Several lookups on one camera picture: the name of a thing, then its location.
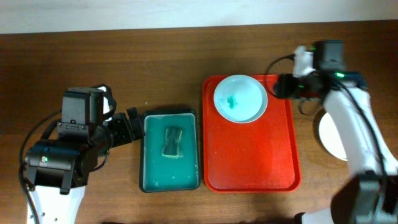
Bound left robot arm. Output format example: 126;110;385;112
19;84;145;223

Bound white plate green stain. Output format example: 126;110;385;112
318;113;347;161

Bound red plastic tray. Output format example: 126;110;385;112
202;75;302;193

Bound light blue plate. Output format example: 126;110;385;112
213;75;269;124

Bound dark green water tray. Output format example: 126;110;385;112
139;109;201;193

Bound green yellow sponge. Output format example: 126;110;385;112
162;127;183;159

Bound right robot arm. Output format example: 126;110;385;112
271;40;397;224

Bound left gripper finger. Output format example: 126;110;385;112
127;108;145;140
108;113;132;146

